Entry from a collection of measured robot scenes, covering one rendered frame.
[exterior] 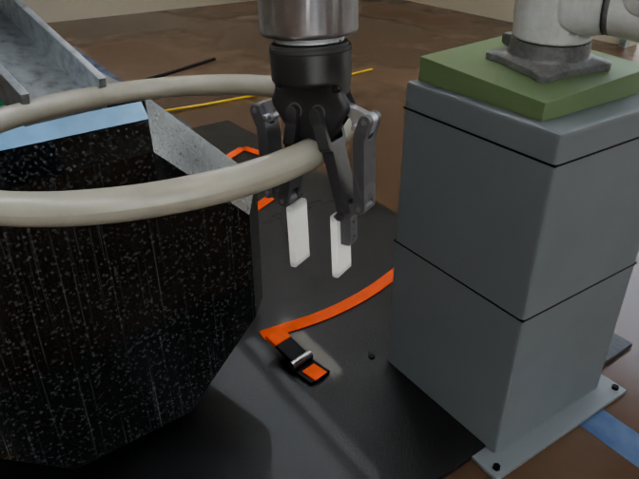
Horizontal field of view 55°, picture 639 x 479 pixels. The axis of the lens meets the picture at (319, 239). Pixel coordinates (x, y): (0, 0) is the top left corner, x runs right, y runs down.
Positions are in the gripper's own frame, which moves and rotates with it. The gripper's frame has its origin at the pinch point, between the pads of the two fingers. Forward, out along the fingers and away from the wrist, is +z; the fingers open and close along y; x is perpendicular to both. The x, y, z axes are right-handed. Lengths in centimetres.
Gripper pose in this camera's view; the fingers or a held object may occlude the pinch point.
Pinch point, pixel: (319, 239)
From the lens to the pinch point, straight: 65.0
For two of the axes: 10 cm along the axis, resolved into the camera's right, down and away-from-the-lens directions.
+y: -8.6, -1.9, 4.8
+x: -5.1, 4.0, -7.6
